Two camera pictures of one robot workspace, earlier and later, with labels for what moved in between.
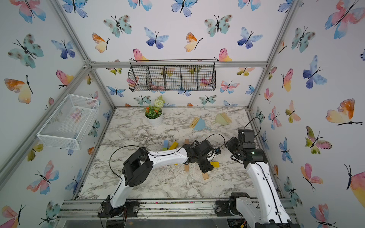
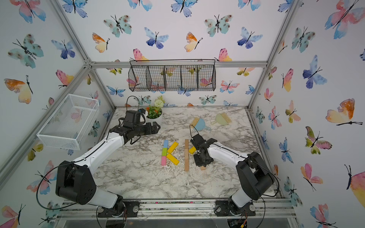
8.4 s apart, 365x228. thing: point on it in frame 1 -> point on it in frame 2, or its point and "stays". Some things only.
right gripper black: (230, 144) -> (197, 162)
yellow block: (174, 146) stays
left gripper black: (206, 167) -> (155, 131)
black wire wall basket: (172, 75) stays
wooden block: (187, 167) stays
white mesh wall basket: (68, 127) stays
